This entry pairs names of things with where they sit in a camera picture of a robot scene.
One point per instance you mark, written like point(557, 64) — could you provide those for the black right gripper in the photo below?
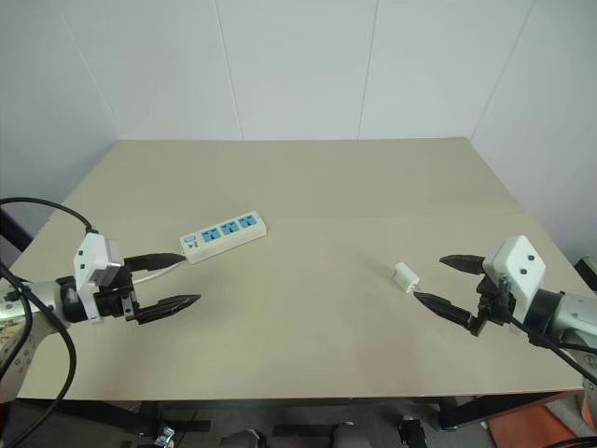
point(495, 303)

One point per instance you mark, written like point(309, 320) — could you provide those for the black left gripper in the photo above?
point(116, 301)

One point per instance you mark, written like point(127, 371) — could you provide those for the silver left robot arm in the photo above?
point(46, 290)

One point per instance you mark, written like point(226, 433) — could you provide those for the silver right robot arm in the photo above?
point(578, 312)

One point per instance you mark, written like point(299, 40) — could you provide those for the white plug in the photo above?
point(405, 276)

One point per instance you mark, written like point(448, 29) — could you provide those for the white power strip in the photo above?
point(224, 235)

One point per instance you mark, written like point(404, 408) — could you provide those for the black object beside table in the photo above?
point(588, 275)

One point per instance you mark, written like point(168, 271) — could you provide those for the black boxy part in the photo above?
point(413, 434)

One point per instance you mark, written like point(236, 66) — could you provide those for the orange base object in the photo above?
point(536, 429)

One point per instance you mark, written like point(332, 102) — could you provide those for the dark rounded shape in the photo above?
point(351, 436)
point(242, 439)

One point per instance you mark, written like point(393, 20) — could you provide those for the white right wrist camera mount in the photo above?
point(517, 261)

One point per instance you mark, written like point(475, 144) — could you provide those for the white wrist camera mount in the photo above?
point(91, 254)
point(517, 261)

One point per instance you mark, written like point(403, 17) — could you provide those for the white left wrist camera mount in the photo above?
point(91, 254)

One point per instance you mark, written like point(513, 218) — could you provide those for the black metal table frame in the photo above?
point(459, 413)

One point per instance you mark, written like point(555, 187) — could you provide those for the dark metal frame bar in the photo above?
point(14, 235)

